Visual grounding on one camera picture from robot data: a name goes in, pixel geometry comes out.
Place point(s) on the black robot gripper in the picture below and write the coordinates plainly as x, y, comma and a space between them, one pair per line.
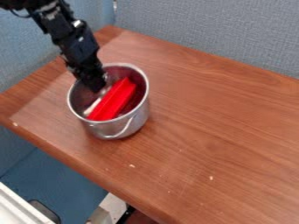
72, 36

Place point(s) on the red rectangular block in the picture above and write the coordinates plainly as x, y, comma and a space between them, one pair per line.
114, 101

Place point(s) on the metal pot with handle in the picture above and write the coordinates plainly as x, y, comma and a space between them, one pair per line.
131, 119

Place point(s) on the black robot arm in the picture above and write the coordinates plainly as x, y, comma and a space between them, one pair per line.
32, 9

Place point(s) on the black object near floor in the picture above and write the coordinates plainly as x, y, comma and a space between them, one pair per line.
48, 213

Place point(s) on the white furniture edge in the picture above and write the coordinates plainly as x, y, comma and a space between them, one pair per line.
16, 211

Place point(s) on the white table leg bracket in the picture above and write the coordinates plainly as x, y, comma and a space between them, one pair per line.
110, 211

